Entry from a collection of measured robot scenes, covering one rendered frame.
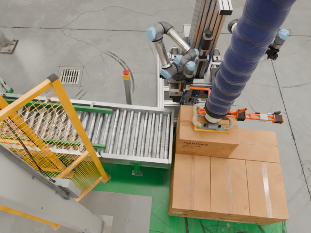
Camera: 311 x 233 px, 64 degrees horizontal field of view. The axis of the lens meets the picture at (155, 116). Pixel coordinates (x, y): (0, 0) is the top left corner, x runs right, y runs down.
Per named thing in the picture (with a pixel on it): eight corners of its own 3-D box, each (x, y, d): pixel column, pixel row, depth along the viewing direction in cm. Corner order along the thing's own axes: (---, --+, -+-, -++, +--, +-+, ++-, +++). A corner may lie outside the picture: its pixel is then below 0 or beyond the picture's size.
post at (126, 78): (127, 118, 365) (122, 76, 278) (128, 114, 369) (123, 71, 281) (132, 119, 365) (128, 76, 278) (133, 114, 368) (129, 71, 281)
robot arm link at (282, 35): (285, 26, 198) (292, 33, 195) (278, 36, 208) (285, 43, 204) (277, 29, 196) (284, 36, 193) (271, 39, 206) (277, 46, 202)
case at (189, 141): (175, 153, 285) (179, 138, 250) (176, 122, 304) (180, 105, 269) (227, 157, 284) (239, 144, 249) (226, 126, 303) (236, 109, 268)
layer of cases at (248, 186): (168, 213, 291) (171, 208, 256) (173, 135, 339) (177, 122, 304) (271, 223, 290) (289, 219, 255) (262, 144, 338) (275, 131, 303)
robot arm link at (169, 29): (164, 23, 247) (197, 58, 239) (156, 28, 244) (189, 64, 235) (166, 14, 237) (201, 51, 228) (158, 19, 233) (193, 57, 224)
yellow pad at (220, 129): (193, 130, 242) (194, 128, 238) (194, 121, 247) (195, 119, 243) (228, 133, 242) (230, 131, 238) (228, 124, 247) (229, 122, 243)
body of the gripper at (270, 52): (266, 60, 217) (272, 50, 206) (264, 52, 221) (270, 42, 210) (275, 60, 217) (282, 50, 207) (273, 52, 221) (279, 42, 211)
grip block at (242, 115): (235, 120, 238) (237, 117, 233) (234, 112, 243) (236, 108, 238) (244, 121, 238) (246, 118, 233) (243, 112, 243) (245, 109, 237)
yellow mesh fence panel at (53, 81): (55, 231, 291) (-99, 192, 107) (50, 224, 294) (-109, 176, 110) (111, 177, 323) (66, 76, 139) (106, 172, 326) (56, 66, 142)
